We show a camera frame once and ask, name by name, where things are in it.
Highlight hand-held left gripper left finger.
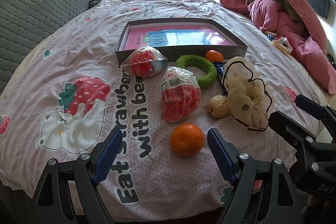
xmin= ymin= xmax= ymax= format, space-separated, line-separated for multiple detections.
xmin=28 ymin=128 xmax=124 ymax=224

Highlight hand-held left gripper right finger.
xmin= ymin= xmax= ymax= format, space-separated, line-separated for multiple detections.
xmin=207 ymin=128 xmax=305 ymax=224

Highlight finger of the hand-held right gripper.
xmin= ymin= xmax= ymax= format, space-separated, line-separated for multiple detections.
xmin=269 ymin=111 xmax=317 ymax=153
xmin=295 ymin=94 xmax=336 ymax=132

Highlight large orange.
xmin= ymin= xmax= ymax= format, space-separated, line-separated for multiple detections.
xmin=169 ymin=123 xmax=205 ymax=157

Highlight walnut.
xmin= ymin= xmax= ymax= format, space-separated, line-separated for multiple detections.
xmin=206 ymin=95 xmax=231 ymax=118

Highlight cream sheer scrunchie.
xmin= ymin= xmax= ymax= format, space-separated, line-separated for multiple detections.
xmin=222 ymin=56 xmax=275 ymax=132

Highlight labelled red egg toy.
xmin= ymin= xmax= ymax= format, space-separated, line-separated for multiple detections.
xmin=161 ymin=67 xmax=201 ymax=123

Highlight blue cookie packet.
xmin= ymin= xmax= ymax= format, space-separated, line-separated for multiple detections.
xmin=213 ymin=61 xmax=229 ymax=96

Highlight green fluffy hair ring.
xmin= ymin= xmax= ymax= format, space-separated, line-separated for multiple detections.
xmin=175 ymin=55 xmax=218 ymax=88

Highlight small orange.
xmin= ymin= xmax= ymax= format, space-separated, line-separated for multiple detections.
xmin=204 ymin=50 xmax=224 ymax=63

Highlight grey cardboard box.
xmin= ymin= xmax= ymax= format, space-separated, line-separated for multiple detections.
xmin=115 ymin=18 xmax=248 ymax=65

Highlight snack packets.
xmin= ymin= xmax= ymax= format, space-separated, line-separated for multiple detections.
xmin=265 ymin=31 xmax=293 ymax=54

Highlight pink quilt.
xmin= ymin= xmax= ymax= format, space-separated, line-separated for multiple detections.
xmin=219 ymin=0 xmax=336 ymax=94

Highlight pink cushion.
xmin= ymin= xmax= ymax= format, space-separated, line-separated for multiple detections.
xmin=246 ymin=0 xmax=328 ymax=54

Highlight printed strawberry bedsheet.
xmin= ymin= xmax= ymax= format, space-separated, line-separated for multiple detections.
xmin=0 ymin=0 xmax=326 ymax=214

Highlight dark patterned cloth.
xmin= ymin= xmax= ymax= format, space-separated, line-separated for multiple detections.
xmin=88 ymin=0 xmax=113 ymax=8

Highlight grey quilted headboard cover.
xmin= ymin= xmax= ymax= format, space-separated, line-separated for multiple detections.
xmin=0 ymin=0 xmax=104 ymax=93

